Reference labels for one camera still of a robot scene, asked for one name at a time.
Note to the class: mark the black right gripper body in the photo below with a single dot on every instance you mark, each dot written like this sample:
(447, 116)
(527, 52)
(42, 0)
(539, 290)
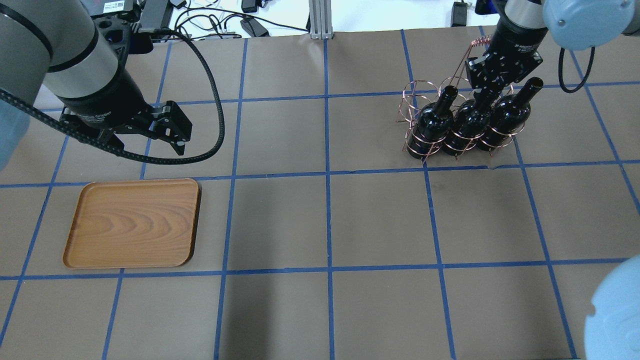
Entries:
(517, 44)

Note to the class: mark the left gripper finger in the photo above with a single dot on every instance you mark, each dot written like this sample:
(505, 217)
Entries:
(179, 147)

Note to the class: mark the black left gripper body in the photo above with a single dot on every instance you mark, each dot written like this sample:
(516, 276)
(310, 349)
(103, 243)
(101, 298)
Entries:
(107, 104)

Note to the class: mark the dark wine bottle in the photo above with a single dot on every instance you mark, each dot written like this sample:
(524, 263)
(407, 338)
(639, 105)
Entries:
(508, 115)
(470, 122)
(431, 126)

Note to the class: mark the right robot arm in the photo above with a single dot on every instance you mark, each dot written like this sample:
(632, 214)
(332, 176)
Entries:
(611, 331)

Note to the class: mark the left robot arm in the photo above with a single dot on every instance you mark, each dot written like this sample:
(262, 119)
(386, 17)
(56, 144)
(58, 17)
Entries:
(56, 44)

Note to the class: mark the wooden tray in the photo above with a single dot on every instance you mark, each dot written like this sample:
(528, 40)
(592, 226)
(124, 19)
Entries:
(134, 224)

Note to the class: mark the black power adapter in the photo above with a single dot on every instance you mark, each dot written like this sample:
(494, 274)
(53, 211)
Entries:
(253, 28)

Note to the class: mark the copper wire wine basket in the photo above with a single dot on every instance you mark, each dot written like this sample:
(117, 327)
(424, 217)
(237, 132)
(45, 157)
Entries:
(418, 93)

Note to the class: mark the aluminium frame post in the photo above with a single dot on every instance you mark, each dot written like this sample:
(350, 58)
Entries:
(320, 17)

